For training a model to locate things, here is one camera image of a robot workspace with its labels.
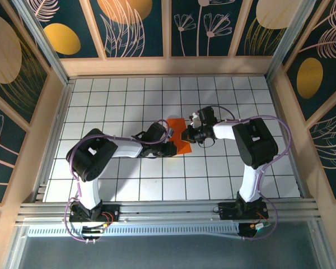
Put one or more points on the orange paper sheet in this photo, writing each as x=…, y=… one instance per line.
x=178, y=124

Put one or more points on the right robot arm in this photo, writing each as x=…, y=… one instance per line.
x=254, y=143

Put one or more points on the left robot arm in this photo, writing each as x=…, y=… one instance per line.
x=86, y=157

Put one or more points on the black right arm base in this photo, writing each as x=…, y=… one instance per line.
x=226, y=211

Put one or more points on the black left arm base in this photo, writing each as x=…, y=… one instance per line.
x=114, y=210

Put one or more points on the black controller board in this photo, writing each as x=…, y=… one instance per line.
x=252, y=228
x=91, y=238

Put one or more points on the long aluminium frame rail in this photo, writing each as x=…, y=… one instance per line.
x=170, y=213

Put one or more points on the aluminium table side rail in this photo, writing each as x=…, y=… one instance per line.
x=54, y=140
x=288, y=140

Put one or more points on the aluminium corner post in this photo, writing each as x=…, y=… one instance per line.
x=285, y=39
x=42, y=39

